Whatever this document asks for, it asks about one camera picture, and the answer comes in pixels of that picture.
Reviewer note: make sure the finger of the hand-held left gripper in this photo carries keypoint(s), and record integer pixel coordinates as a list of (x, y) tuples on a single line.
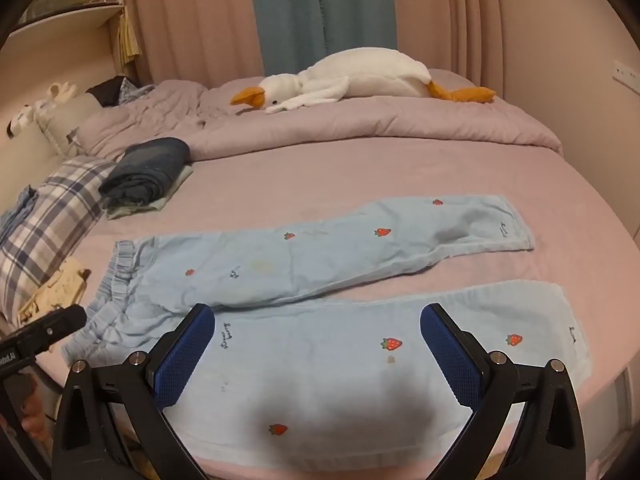
[(55, 325)]

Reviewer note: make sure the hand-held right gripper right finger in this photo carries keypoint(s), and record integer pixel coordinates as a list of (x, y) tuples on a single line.
[(450, 355)]

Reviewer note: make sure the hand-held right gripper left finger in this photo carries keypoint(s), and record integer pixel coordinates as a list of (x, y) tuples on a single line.
[(182, 355)]

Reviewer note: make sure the light blue strawberry pants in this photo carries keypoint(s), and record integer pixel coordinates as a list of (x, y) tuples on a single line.
[(310, 260)]

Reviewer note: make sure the cream patterned cloth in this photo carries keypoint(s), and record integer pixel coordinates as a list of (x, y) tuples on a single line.
[(55, 285)]

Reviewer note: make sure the blue plaid pillow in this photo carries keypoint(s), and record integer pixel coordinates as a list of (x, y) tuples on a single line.
[(55, 210)]

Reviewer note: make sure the crumpled blue cloth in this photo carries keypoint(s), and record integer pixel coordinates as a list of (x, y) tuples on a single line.
[(17, 215)]

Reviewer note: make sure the folded dark blue jeans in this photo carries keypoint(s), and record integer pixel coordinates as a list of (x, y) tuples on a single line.
[(150, 160)]

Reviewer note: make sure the bed with pink sheet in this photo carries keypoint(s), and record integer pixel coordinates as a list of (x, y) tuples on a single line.
[(400, 170)]

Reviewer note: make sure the grey ruffled pillow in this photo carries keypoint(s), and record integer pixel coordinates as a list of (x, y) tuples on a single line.
[(70, 120)]

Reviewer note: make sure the white plush toy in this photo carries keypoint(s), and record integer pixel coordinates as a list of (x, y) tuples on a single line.
[(55, 94)]

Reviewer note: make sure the dark clothes pile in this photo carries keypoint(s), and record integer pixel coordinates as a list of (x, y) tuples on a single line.
[(107, 91)]

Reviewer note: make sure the pink quilted duvet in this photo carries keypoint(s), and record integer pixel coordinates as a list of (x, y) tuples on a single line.
[(400, 120)]

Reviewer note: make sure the light blue checked cloth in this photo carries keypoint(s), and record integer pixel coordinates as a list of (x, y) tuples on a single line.
[(137, 92)]

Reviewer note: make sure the white plush goose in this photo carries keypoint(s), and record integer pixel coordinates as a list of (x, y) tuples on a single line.
[(370, 72)]

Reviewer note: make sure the white headboard shelf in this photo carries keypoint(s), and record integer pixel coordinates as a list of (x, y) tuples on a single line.
[(65, 20)]

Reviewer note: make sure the pink curtain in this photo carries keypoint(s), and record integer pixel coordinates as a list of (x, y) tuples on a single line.
[(200, 20), (450, 15)]

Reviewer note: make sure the blue curtain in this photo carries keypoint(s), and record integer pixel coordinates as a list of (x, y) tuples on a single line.
[(300, 10)]

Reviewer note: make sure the white wall socket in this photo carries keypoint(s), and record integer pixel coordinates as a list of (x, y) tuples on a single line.
[(625, 72)]

